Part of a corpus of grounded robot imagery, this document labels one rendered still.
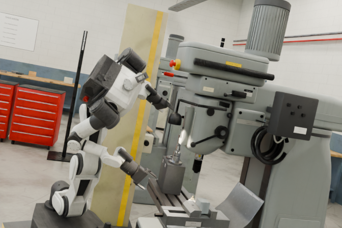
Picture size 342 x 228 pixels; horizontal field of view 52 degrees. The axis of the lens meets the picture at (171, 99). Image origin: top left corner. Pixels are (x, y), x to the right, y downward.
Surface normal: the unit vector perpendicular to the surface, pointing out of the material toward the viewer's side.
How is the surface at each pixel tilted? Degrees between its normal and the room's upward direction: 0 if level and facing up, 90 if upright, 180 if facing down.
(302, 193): 88
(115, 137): 90
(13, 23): 90
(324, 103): 90
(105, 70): 57
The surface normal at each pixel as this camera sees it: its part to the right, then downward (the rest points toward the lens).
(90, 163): 0.58, 0.00
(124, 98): 0.57, -0.39
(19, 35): 0.26, 0.12
